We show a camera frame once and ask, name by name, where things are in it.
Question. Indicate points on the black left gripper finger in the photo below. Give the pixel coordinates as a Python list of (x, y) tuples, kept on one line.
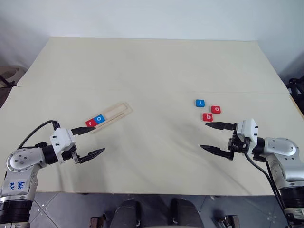
[(91, 155), (83, 130)]

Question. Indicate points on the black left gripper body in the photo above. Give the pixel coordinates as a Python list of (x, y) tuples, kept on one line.
[(71, 154)]

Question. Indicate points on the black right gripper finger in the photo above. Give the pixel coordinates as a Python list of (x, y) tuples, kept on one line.
[(221, 125), (218, 152)]

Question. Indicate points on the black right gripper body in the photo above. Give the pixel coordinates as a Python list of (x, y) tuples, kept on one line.
[(240, 145)]

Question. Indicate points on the red r tile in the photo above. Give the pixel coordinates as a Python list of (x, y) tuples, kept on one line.
[(90, 123)]

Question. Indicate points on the red b tile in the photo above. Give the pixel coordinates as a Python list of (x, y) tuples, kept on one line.
[(207, 116)]

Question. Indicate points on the red o tile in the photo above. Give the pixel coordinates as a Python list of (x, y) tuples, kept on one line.
[(216, 109)]

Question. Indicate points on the blue o tile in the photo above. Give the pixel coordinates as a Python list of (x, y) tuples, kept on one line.
[(99, 119)]

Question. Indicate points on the blue t tile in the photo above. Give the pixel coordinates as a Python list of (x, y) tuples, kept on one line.
[(200, 103)]

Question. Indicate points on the wooden letter tray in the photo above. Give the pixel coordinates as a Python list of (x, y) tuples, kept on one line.
[(116, 111)]

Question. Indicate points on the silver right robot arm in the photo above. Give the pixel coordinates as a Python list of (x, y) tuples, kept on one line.
[(282, 152)]

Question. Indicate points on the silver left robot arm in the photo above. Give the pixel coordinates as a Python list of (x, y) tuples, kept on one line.
[(20, 164)]

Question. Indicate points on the cream table cover sheet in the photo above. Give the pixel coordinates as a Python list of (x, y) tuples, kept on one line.
[(152, 64), (152, 161)]

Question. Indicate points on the brown and black foot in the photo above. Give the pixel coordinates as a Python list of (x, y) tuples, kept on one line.
[(98, 222), (226, 221)]

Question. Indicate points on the dark rounded shape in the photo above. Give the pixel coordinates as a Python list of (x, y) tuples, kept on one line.
[(129, 213), (185, 213)]

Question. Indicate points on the black metal stand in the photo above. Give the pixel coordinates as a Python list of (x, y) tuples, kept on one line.
[(295, 88)]

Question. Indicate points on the round wooden stool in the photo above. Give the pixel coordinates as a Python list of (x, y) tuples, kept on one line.
[(9, 73)]

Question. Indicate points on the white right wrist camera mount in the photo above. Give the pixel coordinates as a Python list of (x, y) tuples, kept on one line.
[(248, 131)]

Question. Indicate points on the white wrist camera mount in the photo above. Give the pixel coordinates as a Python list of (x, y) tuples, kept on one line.
[(62, 139), (248, 131)]

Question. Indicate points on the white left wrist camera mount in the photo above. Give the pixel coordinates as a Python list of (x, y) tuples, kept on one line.
[(62, 139)]

